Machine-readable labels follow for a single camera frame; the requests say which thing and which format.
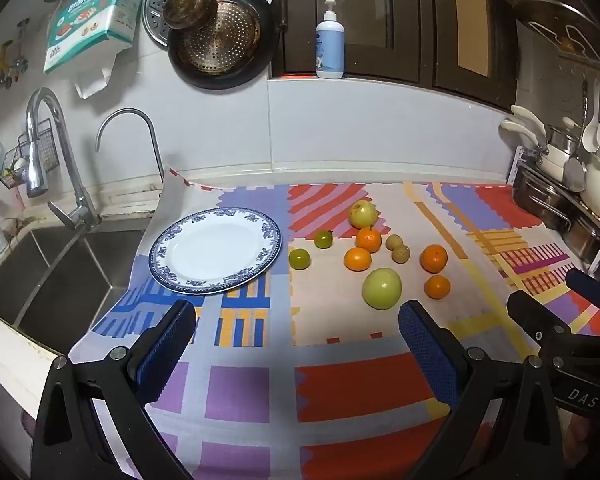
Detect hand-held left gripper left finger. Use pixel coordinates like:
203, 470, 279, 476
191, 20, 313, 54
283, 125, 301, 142
30, 299, 197, 480

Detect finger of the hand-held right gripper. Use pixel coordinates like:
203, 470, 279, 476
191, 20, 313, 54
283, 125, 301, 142
506, 290, 581, 361
565, 268, 600, 311

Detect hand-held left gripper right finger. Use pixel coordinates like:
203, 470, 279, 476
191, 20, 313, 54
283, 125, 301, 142
398, 300, 566, 480

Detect orange mandarin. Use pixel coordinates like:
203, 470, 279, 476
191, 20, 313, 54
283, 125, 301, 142
424, 275, 452, 301
419, 244, 449, 274
343, 247, 373, 272
355, 227, 383, 254

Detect large green apple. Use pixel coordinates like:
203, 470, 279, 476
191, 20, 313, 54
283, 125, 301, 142
362, 267, 402, 310

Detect blue and white plate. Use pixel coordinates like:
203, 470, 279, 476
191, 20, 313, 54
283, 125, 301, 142
148, 208, 284, 296

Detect yellowish apple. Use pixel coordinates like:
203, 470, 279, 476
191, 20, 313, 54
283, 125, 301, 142
349, 200, 380, 229

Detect metal dish rack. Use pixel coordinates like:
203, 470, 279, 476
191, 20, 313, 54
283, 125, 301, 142
510, 145, 600, 266

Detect colourful patterned cloth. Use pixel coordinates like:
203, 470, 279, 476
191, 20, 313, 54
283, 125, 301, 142
91, 167, 600, 480

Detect metal spatula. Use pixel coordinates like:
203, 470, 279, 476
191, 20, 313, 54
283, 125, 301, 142
562, 77, 588, 193

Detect steel sink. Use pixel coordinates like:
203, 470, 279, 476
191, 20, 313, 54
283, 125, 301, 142
0, 217, 153, 356

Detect thin curved faucet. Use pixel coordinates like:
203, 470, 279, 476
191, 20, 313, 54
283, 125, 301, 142
96, 108, 165, 186

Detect large chrome faucet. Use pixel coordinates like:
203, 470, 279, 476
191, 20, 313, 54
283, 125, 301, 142
26, 87, 101, 231

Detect tissue paper pack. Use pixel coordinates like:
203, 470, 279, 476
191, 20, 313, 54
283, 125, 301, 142
55, 0, 146, 100

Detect black frying pan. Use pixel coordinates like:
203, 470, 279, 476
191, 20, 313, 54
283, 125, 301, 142
167, 0, 276, 91

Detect white pump soap bottle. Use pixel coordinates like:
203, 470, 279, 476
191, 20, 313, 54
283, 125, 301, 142
315, 0, 346, 80

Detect green tissue pack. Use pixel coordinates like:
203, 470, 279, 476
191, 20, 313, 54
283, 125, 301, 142
43, 0, 146, 75

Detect metal steamer plate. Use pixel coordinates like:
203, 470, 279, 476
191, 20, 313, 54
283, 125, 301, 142
141, 0, 277, 50

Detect white handled pan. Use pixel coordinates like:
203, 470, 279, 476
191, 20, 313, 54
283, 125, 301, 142
499, 104, 568, 168

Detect wire basket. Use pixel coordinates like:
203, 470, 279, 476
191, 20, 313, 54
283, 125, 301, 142
0, 119, 61, 188

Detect dark wooden window frame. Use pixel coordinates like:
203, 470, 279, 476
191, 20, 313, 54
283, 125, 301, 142
269, 0, 521, 111

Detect yellow wall hooks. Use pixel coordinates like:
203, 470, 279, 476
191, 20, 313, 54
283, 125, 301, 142
0, 42, 30, 91

